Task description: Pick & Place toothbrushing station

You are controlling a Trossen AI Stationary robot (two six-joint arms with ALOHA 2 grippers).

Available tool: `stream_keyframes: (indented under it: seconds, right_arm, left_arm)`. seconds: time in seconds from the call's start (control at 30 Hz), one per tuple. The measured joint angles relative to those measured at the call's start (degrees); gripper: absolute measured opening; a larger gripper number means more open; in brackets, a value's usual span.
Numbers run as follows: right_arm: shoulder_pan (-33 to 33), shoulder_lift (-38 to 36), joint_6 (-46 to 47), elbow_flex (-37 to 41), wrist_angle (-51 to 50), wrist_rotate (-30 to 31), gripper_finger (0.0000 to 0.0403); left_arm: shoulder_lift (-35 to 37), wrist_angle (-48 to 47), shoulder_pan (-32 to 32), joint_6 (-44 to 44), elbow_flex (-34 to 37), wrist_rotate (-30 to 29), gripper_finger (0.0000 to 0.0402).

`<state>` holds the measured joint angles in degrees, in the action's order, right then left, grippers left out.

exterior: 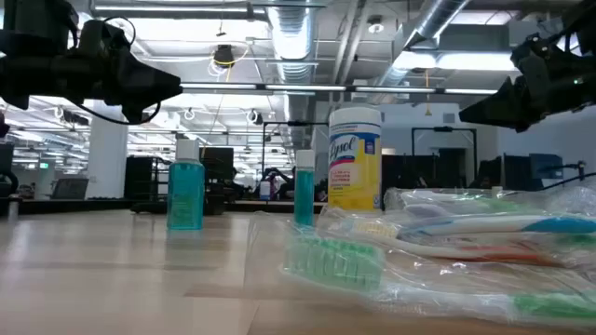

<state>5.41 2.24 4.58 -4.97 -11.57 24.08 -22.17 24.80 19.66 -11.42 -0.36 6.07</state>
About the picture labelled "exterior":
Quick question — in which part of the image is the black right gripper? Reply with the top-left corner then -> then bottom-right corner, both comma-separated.
458,32 -> 596,133

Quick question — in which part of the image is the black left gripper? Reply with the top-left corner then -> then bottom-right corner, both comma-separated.
46,50 -> 183,125

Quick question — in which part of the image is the teal mouthwash bottle white cap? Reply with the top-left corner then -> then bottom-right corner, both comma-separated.
293,149 -> 317,228
166,138 -> 207,232

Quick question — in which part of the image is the purple toothbrush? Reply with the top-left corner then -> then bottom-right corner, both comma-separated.
402,203 -> 448,219

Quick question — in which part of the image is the dark monitor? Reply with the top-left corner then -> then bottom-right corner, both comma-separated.
478,154 -> 532,192

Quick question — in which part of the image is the blue-grey monitor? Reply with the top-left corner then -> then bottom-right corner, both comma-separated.
529,153 -> 564,181

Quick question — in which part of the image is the white square column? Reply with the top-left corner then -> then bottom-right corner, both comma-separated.
86,100 -> 129,200

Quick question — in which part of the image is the black ceiling-hung device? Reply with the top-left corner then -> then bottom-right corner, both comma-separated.
212,44 -> 237,70

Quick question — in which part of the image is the black cabinet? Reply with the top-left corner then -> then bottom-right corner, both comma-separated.
124,155 -> 155,201

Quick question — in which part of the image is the black boom stand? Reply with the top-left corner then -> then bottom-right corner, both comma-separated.
539,160 -> 589,190

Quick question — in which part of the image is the black monitor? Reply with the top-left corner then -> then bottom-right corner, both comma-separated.
199,146 -> 235,181

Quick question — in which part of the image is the long ceiling light strip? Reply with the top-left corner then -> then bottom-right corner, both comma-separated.
179,82 -> 499,96

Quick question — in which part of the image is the yellow Lysol wipes canister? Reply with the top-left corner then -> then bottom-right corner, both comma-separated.
327,106 -> 383,213

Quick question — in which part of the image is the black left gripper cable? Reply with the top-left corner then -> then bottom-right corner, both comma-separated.
72,100 -> 162,127

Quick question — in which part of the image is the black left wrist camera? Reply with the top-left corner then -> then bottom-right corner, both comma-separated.
78,18 -> 136,60

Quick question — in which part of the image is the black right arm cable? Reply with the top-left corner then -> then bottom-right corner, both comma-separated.
539,170 -> 596,193

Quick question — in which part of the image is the black wire caddy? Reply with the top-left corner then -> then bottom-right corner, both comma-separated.
129,155 -> 227,216

